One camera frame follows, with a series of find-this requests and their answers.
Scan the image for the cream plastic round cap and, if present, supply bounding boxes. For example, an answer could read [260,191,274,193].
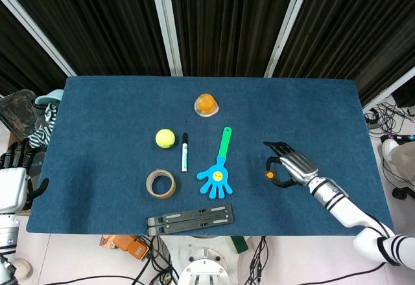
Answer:
[14,258,34,280]

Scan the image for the clear packing tape roll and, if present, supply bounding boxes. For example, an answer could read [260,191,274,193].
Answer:
[145,168,177,200]

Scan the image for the white green whiteboard marker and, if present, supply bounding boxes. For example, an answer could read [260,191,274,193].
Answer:
[181,132,190,173]

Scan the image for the clear plastic container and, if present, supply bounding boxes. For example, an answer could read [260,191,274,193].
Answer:
[0,89,42,141]

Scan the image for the teal cap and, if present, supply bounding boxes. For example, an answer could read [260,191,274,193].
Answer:
[34,89,64,107]

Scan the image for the white robot torso base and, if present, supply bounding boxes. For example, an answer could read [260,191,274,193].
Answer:
[178,247,240,285]

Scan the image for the white frame post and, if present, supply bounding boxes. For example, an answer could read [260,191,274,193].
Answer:
[148,0,183,77]
[0,0,77,77]
[362,67,415,108]
[264,0,315,78]

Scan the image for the black folding laptop stand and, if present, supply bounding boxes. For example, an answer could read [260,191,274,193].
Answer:
[146,203,235,236]

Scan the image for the striped black white cloth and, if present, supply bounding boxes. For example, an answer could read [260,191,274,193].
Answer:
[28,102,60,149]

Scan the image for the orange jelly cup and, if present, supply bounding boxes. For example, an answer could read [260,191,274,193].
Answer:
[194,93,219,118]

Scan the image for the white shoe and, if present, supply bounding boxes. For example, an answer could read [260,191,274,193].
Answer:
[381,139,400,166]

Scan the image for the tan trouser leg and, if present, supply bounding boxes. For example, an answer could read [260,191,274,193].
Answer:
[390,141,415,183]

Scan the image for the dark pleated curtain panel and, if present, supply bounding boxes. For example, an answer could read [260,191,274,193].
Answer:
[0,0,171,77]
[0,2,67,97]
[167,0,306,78]
[273,0,415,106]

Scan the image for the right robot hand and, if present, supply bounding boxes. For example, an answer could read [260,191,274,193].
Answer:
[263,141,320,189]

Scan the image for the black floor cable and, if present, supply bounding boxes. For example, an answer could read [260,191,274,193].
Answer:
[248,235,267,285]
[58,275,137,285]

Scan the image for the grey power strip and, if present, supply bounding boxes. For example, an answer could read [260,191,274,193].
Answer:
[364,109,379,130]

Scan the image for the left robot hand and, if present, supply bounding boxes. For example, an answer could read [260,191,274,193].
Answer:
[0,137,50,215]

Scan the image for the blue table cloth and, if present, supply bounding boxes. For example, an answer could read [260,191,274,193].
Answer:
[25,76,395,236]

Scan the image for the green flat piece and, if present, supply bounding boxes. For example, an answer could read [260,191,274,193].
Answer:
[230,235,250,255]

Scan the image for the blue plastic hand clapper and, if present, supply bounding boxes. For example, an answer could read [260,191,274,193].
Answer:
[196,126,234,200]

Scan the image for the yellow tennis ball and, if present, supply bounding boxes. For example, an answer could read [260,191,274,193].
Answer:
[155,128,176,150]

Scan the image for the orange box device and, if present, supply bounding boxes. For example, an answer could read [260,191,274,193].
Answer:
[99,234,150,262]

